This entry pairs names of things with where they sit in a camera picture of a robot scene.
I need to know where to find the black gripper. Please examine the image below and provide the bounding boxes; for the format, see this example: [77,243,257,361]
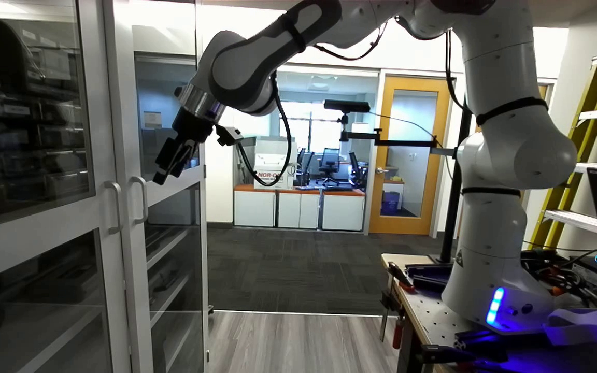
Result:
[151,108,216,186]

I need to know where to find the black camera stand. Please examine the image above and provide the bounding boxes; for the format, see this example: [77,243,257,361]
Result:
[337,102,475,270]

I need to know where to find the white paper label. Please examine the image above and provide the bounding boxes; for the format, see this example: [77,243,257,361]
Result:
[140,108,166,130]

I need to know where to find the black stereo camera bar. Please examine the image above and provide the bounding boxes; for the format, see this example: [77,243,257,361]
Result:
[322,98,373,116]

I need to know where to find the grey cabinet door handle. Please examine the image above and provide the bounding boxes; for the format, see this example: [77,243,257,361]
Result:
[128,175,151,224]
[102,180,124,237]

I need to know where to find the dark stacked storage bins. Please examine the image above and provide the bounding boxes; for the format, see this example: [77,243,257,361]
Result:
[0,13,95,225]

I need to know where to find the black tangled cable bundle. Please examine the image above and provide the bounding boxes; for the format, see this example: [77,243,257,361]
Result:
[518,246,591,306]

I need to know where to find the yellow framed glass door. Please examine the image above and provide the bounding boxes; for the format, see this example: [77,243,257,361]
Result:
[368,72,453,238]

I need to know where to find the thick black gripper cable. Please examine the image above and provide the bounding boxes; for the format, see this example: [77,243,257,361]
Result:
[231,68,295,190]

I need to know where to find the small black clamp screw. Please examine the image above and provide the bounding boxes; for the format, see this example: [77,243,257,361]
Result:
[380,292,408,351]

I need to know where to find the blue bin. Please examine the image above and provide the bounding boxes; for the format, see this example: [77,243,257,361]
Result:
[380,180,407,217]

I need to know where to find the white glass cabinet door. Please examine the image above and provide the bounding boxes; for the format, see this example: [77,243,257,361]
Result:
[107,0,211,373]
[0,0,128,373]

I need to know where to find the silver electronics box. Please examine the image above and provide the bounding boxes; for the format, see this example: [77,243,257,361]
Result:
[565,253,597,301]

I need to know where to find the white shelved cabinet body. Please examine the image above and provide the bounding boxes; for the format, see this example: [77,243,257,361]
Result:
[0,0,211,373]

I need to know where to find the black table clamp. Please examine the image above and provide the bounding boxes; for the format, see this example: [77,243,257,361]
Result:
[383,260,453,296]

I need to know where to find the blue machine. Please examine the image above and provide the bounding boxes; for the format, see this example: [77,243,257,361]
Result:
[295,146,370,190]

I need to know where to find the yellow ladder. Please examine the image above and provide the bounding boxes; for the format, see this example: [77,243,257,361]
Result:
[524,59,597,255]

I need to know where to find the white low cabinet orange top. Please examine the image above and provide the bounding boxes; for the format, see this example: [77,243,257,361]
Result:
[275,186,323,233]
[320,188,368,234]
[231,184,279,231]

